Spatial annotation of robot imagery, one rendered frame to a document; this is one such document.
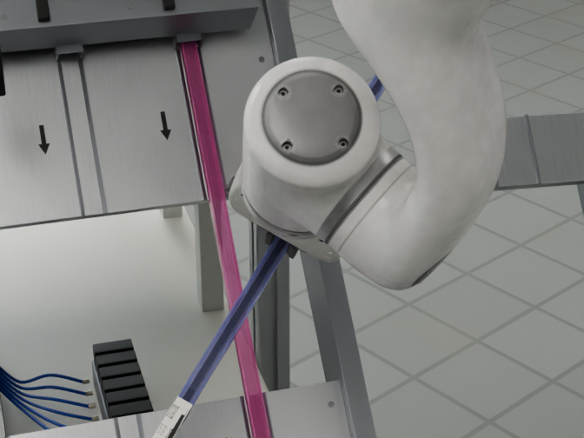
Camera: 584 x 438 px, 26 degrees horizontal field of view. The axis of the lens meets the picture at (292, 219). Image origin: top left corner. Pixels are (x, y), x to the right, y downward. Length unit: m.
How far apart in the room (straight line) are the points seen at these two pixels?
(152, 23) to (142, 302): 0.62
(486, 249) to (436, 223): 2.34
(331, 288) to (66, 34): 0.33
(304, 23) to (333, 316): 3.46
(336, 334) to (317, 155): 0.39
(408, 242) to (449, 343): 1.97
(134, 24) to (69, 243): 0.75
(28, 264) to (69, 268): 0.06
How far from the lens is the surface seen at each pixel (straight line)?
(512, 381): 2.64
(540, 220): 3.25
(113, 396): 1.42
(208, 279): 1.64
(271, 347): 1.56
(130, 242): 1.84
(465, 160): 0.73
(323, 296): 1.14
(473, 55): 0.73
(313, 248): 0.97
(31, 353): 1.62
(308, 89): 0.77
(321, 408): 1.12
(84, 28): 1.14
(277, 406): 1.12
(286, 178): 0.76
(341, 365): 1.12
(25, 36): 1.14
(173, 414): 1.01
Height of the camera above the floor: 1.51
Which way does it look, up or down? 28 degrees down
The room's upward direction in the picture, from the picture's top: straight up
